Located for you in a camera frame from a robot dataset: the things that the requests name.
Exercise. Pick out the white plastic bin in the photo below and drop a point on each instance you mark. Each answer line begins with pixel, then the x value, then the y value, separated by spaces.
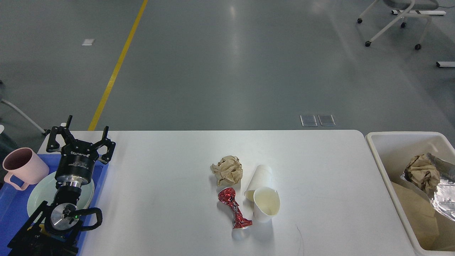
pixel 392 151

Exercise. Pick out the floor outlet cover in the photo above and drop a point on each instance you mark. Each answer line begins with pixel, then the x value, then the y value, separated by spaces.
pixel 308 120
pixel 326 120

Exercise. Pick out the light green plate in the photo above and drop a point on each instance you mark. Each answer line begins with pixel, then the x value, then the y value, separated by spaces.
pixel 45 191

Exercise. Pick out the brown paper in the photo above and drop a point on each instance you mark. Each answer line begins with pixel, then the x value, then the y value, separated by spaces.
pixel 422 173

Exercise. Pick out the aluminium foil tray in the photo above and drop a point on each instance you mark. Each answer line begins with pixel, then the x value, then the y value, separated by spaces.
pixel 443 198

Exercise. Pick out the person in jeans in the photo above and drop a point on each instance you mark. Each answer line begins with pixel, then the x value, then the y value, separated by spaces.
pixel 7 145

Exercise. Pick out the left floor outlet cover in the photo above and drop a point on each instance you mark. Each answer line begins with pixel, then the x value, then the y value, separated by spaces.
pixel 308 120

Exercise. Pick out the white floor bar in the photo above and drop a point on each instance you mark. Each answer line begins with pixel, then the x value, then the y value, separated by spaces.
pixel 445 64

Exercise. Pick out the upright white paper cup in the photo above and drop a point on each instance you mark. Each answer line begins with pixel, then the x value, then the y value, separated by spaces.
pixel 266 204

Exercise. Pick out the right floor outlet cover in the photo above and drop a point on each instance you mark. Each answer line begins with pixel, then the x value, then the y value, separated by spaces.
pixel 326 120

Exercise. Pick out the crumpled brown paper ball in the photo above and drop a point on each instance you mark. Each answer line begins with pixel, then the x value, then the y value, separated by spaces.
pixel 228 171

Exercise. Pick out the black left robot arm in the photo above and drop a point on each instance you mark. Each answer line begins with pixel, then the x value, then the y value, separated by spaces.
pixel 53 227

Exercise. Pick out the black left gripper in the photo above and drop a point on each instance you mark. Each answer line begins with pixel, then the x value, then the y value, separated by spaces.
pixel 76 161

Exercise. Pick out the pink mug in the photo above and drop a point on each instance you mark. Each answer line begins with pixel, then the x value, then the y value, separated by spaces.
pixel 26 165

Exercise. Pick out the white office chair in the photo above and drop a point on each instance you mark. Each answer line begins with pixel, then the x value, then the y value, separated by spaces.
pixel 406 9

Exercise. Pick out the crushed red can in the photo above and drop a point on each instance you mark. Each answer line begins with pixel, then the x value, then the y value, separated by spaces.
pixel 227 197

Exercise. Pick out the lying white paper cup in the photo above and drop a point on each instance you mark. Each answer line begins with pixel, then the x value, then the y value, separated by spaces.
pixel 262 177

